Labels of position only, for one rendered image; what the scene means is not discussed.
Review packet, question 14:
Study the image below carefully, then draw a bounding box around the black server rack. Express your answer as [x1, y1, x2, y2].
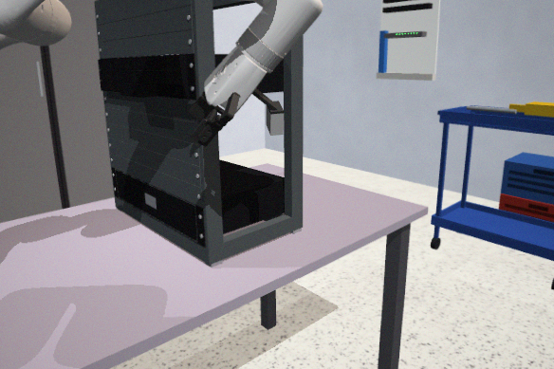
[94, 0, 304, 268]

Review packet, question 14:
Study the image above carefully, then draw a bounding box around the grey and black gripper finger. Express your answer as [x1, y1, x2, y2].
[191, 92, 240, 146]
[189, 91, 212, 121]

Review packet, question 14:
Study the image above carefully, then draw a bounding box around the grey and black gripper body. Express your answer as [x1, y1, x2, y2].
[204, 41, 273, 114]

